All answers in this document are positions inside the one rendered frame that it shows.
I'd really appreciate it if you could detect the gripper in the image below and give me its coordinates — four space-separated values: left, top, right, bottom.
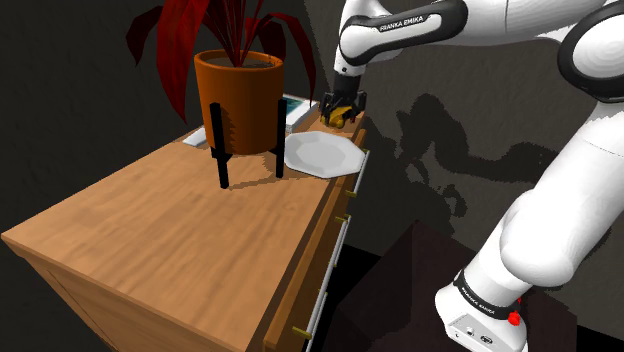
319 71 368 123

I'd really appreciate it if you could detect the yellow round object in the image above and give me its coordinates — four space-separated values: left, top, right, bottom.
320 107 353 130

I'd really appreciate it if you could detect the white book with blue cover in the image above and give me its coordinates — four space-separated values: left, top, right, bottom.
283 93 319 135

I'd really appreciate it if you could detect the white octagonal plate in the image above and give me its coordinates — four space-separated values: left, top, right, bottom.
284 130 367 180

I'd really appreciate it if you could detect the red plant in orange pot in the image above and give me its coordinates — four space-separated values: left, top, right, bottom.
125 0 318 190

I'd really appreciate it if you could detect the wooden chest of drawers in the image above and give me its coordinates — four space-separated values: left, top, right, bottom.
0 99 372 352

